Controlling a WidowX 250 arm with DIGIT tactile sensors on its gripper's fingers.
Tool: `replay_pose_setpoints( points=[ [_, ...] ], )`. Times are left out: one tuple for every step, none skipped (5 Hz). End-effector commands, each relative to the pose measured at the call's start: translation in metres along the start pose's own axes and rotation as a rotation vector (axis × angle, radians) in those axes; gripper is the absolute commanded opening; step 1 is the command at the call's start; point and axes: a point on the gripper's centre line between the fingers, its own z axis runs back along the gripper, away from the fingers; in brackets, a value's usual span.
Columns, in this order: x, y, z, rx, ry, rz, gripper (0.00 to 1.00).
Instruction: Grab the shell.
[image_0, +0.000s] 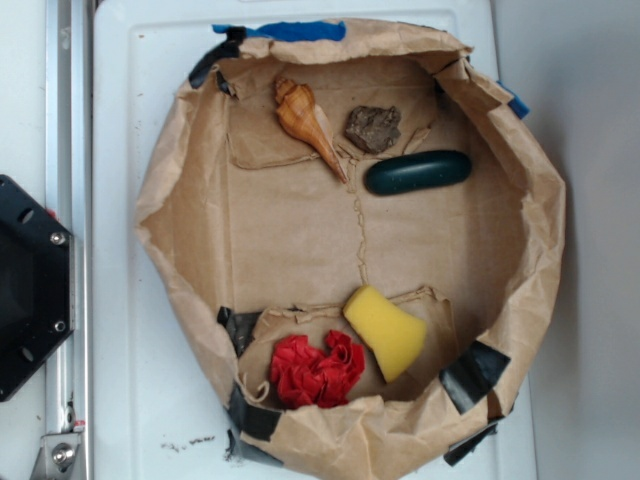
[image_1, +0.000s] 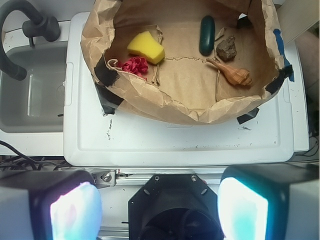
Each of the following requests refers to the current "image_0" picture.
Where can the orange spiral conch shell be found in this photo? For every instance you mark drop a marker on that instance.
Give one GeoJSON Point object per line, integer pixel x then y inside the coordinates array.
{"type": "Point", "coordinates": [303, 119]}

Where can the brown paper bag tray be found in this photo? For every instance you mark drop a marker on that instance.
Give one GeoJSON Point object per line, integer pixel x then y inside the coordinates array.
{"type": "Point", "coordinates": [257, 239]}

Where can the dark green oval stone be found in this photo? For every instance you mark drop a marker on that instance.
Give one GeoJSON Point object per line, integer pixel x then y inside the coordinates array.
{"type": "Point", "coordinates": [417, 171]}

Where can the brown rough rock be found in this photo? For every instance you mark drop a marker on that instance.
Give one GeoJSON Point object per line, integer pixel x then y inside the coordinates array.
{"type": "Point", "coordinates": [373, 129]}

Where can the yellow foam sponge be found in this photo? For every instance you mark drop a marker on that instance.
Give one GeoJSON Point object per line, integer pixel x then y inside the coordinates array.
{"type": "Point", "coordinates": [395, 337]}

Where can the red crumpled paper ball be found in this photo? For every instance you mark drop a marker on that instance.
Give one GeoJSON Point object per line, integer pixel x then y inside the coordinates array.
{"type": "Point", "coordinates": [305, 375]}

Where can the white plastic cutting board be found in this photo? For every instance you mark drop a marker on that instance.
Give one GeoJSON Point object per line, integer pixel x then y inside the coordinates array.
{"type": "Point", "coordinates": [155, 415]}

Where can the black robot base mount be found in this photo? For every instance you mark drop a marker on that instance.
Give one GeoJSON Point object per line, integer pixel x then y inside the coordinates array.
{"type": "Point", "coordinates": [36, 260]}

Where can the aluminium extrusion rail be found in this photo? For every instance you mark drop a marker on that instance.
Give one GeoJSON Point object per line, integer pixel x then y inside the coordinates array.
{"type": "Point", "coordinates": [68, 193]}

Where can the metal corner bracket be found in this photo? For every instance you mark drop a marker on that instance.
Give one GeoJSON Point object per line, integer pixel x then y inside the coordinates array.
{"type": "Point", "coordinates": [57, 456]}

